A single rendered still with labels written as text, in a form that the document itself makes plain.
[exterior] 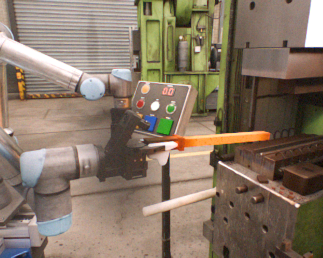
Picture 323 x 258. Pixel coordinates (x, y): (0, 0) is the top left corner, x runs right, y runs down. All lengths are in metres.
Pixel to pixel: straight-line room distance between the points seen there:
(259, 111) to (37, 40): 7.87
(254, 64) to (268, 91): 0.29
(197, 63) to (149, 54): 1.01
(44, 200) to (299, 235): 0.76
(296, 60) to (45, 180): 0.80
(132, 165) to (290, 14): 0.65
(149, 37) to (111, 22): 3.15
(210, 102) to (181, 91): 5.01
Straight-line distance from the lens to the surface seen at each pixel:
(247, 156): 1.11
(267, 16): 1.03
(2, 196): 1.15
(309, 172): 1.01
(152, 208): 1.35
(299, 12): 0.95
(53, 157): 0.61
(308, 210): 0.99
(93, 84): 0.93
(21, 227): 1.14
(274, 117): 1.38
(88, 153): 0.62
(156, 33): 5.74
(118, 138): 0.63
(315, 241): 1.11
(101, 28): 8.70
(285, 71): 0.96
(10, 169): 0.72
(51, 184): 0.61
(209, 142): 0.77
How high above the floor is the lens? 1.36
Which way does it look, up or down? 17 degrees down
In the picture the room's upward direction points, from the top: straight up
